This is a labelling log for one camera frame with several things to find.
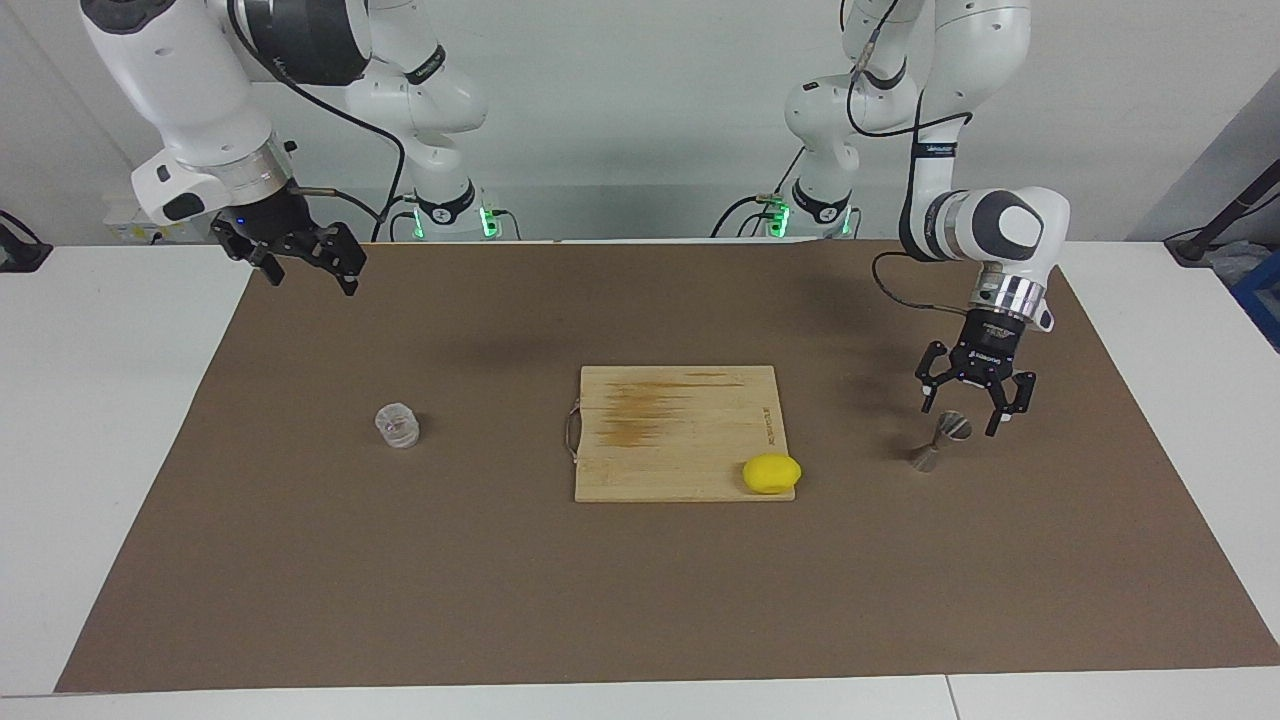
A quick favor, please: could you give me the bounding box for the yellow lemon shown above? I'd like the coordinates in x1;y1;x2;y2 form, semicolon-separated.
742;453;803;497

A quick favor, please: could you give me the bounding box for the white power box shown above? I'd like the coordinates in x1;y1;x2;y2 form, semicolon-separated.
103;195;216;246

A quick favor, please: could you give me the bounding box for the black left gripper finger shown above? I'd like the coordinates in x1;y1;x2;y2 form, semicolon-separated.
986;372;1038;438
915;341;961;413

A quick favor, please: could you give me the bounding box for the wooden cutting board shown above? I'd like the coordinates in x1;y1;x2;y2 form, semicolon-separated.
563;365;798;504

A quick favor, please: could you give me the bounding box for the black stand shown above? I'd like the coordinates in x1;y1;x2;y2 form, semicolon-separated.
1165;158;1280;266

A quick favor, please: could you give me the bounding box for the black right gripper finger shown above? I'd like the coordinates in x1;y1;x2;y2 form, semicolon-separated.
295;222;366;297
213;225;286;286

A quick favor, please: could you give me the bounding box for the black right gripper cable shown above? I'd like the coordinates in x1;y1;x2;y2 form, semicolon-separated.
228;0;406;243

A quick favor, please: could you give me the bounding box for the black object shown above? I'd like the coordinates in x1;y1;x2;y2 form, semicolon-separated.
0;210;53;273

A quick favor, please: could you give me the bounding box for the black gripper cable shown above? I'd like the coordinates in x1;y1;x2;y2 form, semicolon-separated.
228;0;406;243
843;0;976;319

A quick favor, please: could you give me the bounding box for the black base cable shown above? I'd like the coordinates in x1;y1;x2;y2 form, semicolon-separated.
710;145;806;239

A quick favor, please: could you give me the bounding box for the small clear glass cup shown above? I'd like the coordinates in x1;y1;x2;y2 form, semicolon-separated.
375;402;421;450

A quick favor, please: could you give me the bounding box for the brown table mat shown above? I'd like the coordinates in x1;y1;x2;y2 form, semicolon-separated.
55;240;1280;694

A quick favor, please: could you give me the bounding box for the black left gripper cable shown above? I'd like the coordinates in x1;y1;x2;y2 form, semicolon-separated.
843;0;976;319

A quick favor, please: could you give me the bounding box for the steel double jigger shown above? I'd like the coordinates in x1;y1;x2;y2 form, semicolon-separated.
908;410;973;473

